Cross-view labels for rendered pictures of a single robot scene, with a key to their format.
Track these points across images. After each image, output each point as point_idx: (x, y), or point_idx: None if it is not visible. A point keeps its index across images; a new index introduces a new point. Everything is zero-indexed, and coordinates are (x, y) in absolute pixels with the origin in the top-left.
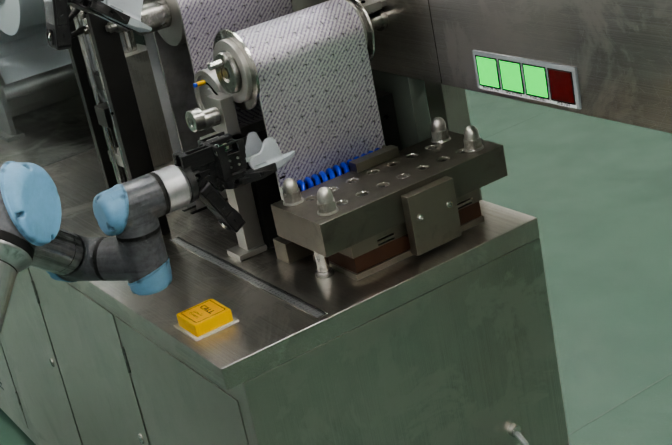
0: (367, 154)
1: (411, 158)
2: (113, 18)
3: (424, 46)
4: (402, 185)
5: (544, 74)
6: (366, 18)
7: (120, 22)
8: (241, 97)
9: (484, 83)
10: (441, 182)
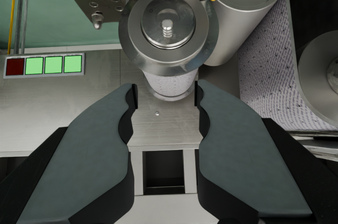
0: None
1: None
2: (10, 183)
3: (131, 69)
4: None
5: (25, 70)
6: (147, 84)
7: (69, 139)
8: None
9: (77, 56)
10: None
